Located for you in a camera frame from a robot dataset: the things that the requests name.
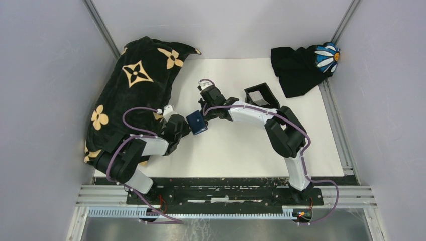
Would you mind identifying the blue leather card holder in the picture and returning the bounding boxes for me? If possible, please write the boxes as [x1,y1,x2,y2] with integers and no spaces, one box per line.
[186,110,208,135]

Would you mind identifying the black card tray stand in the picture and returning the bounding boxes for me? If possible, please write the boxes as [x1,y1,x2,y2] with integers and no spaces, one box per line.
[244,83,280,109]

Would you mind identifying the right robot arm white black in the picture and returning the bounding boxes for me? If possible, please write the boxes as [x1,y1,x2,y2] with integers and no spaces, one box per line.
[198,79,310,205]

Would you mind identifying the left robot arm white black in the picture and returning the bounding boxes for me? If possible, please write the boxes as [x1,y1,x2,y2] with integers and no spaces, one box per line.
[93,114,191,204]

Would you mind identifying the stack of credit cards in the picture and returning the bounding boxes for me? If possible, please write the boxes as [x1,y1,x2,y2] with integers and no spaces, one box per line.
[248,90,269,106]

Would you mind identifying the black blanket with beige flowers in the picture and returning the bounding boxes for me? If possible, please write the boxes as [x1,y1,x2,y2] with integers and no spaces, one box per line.
[84,36,201,165]

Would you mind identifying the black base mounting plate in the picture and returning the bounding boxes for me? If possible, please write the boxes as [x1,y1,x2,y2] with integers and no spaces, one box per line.
[127,186,324,214]

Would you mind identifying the black cloth with blue flower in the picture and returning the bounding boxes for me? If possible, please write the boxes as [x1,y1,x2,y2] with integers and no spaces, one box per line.
[270,42,340,98]

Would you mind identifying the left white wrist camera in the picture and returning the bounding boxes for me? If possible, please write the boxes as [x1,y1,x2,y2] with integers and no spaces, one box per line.
[155,105,177,122]

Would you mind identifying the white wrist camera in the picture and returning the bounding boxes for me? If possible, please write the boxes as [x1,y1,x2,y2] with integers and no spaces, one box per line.
[155,105,177,122]
[198,79,215,91]

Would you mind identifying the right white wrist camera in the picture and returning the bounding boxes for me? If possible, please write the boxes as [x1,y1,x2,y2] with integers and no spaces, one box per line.
[198,79,215,91]

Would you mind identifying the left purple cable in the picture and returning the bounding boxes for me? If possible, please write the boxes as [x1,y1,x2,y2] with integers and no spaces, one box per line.
[105,106,184,225]

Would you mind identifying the purple cable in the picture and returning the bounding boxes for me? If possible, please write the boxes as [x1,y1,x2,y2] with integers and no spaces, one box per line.
[198,78,340,225]
[105,106,184,225]

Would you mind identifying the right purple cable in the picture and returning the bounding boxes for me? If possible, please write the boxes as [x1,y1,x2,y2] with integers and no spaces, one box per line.
[198,78,340,225]

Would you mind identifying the aluminium frame rails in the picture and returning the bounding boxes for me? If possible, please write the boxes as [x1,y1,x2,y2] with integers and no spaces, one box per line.
[66,159,378,241]

